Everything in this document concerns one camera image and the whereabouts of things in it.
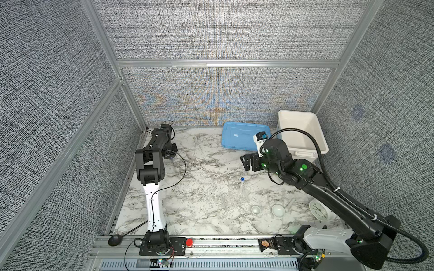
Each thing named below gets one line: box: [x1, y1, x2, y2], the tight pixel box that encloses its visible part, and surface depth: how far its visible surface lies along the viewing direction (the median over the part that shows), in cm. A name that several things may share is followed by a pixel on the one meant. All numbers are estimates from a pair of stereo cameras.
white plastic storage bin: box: [276, 110, 329, 161], surface depth 105 cm
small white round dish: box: [250, 205, 262, 216], surface depth 83 cm
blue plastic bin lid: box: [221, 121, 271, 151], surface depth 123 cm
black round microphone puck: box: [107, 234, 123, 247], surface depth 76 cm
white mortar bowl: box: [271, 203, 286, 218], surface depth 84 cm
